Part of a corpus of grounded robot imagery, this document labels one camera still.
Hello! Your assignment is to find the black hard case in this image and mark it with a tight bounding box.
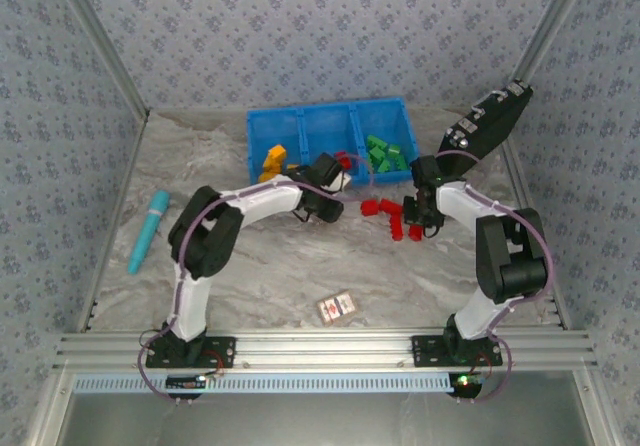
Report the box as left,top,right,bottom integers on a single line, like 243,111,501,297
434,79,534,177

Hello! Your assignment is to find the small printed card box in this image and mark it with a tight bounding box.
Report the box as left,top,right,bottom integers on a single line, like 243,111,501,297
315,289,359,326

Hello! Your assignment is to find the small black controller board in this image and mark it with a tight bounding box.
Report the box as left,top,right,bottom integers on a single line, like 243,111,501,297
165,374,209,391
447,371,484,401

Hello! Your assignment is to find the teal plastic cylinder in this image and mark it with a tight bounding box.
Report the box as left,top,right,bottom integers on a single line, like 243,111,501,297
127,189,171,275

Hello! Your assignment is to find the grey metal panel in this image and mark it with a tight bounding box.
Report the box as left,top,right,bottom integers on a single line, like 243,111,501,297
29,370,621,446

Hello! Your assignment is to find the long red lego chain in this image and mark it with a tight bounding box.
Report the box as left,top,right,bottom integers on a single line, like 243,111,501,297
379,198,405,242

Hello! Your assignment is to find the aluminium side rail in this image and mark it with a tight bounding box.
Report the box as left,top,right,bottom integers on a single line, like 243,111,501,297
499,138,574,331
74,110,151,335

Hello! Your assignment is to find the aluminium cross rail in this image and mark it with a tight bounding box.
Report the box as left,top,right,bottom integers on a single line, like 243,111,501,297
52,329,599,372

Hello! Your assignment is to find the slotted light blue cable duct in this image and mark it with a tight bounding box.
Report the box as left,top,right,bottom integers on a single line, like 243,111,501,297
72,371,484,395

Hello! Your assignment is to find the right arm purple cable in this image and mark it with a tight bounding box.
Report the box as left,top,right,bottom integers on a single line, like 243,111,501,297
434,149,557,405

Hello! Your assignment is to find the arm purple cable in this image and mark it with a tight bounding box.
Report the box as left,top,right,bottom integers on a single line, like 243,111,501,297
137,153,375,406
434,149,557,405

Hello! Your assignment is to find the aluminium corner post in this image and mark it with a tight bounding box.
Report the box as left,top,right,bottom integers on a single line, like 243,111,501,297
514,0,599,85
49,0,151,120

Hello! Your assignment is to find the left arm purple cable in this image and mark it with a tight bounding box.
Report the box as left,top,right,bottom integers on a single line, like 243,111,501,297
137,153,375,406

